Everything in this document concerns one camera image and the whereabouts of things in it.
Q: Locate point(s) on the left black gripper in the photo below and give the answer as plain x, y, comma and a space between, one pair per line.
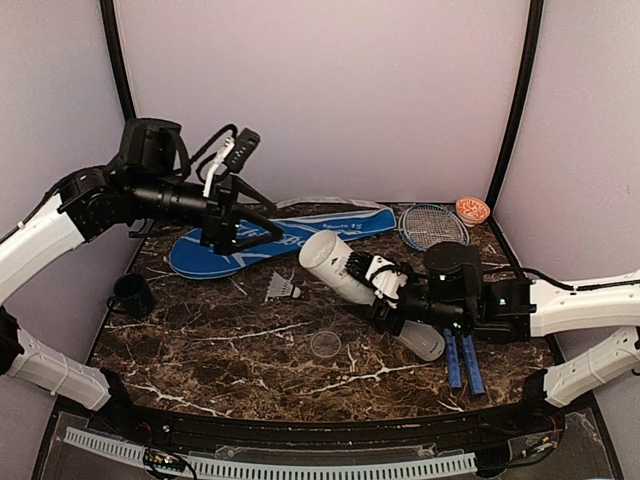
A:
223, 234

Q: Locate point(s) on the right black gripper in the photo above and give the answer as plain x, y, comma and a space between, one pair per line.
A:
376, 314

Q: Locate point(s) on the clear tube lid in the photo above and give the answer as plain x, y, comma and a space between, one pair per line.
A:
325, 344

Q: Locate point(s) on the white shuttlecock tube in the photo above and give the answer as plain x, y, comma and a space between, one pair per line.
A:
325, 255

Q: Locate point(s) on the white feather shuttlecock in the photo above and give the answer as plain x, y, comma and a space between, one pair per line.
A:
280, 287

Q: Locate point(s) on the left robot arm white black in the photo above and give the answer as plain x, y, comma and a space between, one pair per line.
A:
146, 180

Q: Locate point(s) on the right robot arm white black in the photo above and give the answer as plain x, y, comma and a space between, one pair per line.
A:
454, 293

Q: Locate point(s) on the blue badminton racket left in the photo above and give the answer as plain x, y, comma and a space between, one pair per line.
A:
422, 226

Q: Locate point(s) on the blue badminton racket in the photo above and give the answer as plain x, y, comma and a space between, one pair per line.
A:
422, 226
475, 379

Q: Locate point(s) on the blue badminton racket right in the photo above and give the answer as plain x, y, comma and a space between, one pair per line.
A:
475, 379

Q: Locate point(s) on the blue racket bag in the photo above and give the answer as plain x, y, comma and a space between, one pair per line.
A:
367, 218

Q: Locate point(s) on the black cup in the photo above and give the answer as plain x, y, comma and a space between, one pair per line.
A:
132, 296

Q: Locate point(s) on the orange patterned small bowl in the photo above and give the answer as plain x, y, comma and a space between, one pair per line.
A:
472, 211

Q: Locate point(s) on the small circuit board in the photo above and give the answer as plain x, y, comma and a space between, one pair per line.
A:
158, 461

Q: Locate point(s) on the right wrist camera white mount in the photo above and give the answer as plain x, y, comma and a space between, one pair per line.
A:
384, 277

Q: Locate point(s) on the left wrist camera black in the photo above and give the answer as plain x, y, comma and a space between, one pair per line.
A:
245, 143

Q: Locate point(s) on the white slotted cable duct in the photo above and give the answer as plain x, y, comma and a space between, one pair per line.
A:
271, 464

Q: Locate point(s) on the black front table rail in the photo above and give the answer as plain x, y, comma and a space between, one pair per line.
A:
480, 429

